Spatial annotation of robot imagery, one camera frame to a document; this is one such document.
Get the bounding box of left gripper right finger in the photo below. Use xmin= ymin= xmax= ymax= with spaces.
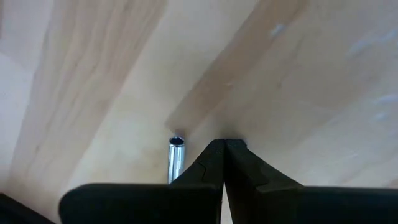
xmin=224 ymin=138 xmax=398 ymax=224

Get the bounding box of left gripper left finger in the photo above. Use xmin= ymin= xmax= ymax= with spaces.
xmin=58 ymin=138 xmax=226 ymax=224

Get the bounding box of chrome socket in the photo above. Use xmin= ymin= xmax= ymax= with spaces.
xmin=167 ymin=135 xmax=187 ymax=185

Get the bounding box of black table rig frame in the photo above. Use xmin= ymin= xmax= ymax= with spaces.
xmin=0 ymin=192 xmax=57 ymax=224

